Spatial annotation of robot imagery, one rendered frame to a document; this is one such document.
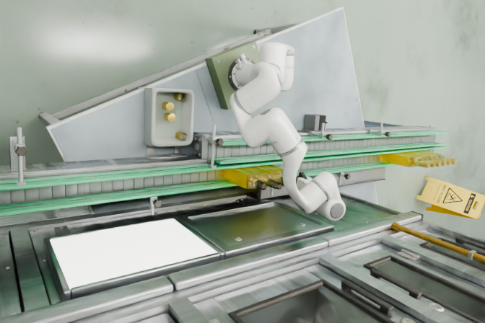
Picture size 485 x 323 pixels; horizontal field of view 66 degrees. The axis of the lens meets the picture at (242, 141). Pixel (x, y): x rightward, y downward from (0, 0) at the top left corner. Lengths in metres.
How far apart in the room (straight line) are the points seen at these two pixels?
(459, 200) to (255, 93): 3.71
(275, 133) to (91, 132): 0.72
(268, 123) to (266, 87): 0.11
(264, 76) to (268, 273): 0.56
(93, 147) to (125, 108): 0.19
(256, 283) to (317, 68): 1.28
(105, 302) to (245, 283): 0.35
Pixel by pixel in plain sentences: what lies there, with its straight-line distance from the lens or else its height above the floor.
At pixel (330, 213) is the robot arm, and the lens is 1.18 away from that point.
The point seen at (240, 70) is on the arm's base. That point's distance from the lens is 1.59.
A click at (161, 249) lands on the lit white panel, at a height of 1.21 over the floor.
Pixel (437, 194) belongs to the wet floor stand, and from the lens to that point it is 4.63.
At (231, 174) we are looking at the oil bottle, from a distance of 1.50.
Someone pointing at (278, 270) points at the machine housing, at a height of 1.43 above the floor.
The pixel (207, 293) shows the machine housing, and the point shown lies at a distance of 1.00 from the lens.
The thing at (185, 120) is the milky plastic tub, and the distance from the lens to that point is 1.54.
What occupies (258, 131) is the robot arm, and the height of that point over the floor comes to 1.34.
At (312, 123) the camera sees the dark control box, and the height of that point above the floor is 0.82.
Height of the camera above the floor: 2.17
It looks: 54 degrees down
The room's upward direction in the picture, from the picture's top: 105 degrees clockwise
